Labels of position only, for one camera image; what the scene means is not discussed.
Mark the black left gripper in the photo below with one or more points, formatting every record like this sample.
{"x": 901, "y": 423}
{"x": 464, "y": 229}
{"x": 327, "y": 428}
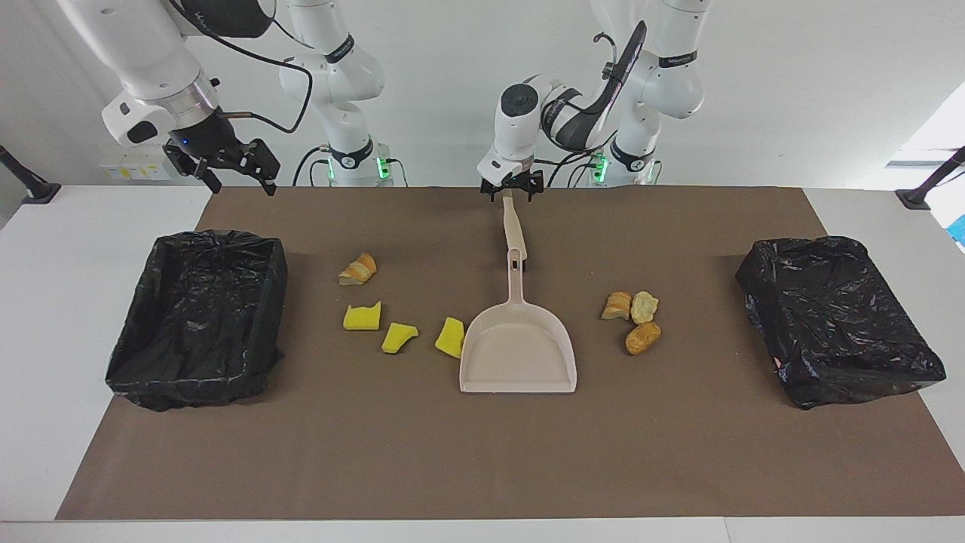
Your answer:
{"x": 513, "y": 181}

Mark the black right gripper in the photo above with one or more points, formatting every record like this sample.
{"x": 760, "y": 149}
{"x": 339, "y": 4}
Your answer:
{"x": 207, "y": 139}

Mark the beige hand brush black bristles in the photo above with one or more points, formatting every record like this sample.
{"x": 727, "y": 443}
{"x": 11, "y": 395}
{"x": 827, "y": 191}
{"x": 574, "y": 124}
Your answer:
{"x": 514, "y": 226}

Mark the striped croissant piece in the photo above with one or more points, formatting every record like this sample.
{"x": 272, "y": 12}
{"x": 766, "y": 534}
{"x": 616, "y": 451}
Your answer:
{"x": 359, "y": 270}
{"x": 617, "y": 305}

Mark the yellow sponge piece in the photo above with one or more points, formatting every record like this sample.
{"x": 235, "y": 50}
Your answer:
{"x": 397, "y": 339}
{"x": 451, "y": 338}
{"x": 362, "y": 318}

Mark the beige plastic dustpan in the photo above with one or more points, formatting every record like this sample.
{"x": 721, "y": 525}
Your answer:
{"x": 516, "y": 354}

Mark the pale cream bread piece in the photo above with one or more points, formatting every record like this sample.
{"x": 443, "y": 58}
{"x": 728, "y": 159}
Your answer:
{"x": 644, "y": 307}

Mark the brown oval bread roll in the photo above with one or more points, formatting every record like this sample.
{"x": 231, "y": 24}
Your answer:
{"x": 643, "y": 338}

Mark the bin with black bag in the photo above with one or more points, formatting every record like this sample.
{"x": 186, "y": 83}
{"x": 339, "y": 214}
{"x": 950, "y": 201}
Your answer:
{"x": 196, "y": 324}
{"x": 837, "y": 324}

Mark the black stand foot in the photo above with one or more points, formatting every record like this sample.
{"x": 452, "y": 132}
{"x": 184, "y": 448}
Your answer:
{"x": 916, "y": 197}
{"x": 34, "y": 190}

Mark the brown table mat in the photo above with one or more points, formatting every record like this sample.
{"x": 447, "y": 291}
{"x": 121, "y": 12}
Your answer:
{"x": 482, "y": 452}

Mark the blue object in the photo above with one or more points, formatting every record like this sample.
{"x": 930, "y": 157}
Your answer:
{"x": 959, "y": 230}

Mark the white wall outlet box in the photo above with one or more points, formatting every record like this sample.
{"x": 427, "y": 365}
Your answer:
{"x": 132, "y": 162}

